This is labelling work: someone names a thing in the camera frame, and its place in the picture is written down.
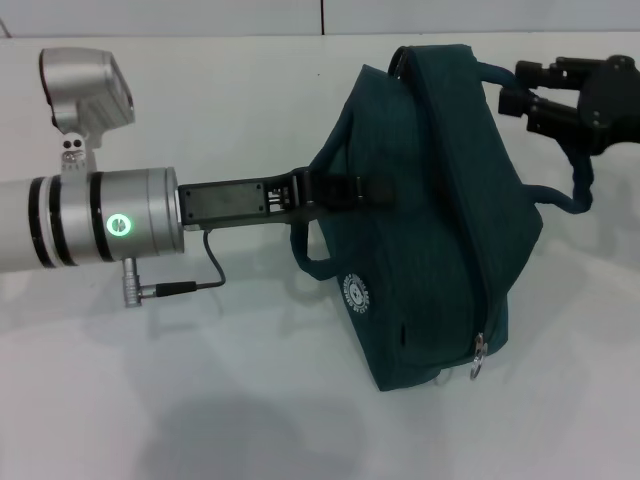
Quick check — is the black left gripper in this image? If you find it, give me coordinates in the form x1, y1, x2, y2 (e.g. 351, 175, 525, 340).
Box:
177, 168, 397, 235

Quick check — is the left wrist silver connector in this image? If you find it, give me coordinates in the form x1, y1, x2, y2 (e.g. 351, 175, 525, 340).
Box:
121, 256, 159, 310

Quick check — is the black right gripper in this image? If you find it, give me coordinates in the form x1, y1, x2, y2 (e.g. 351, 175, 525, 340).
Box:
498, 53, 640, 157

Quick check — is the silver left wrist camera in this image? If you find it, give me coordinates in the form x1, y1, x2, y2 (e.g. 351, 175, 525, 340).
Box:
38, 47, 137, 175

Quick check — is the dark teal insulated lunch bag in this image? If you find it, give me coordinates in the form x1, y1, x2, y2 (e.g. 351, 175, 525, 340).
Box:
289, 43, 597, 396

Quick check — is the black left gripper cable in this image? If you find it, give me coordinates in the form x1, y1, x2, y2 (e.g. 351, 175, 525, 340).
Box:
155, 228, 227, 298

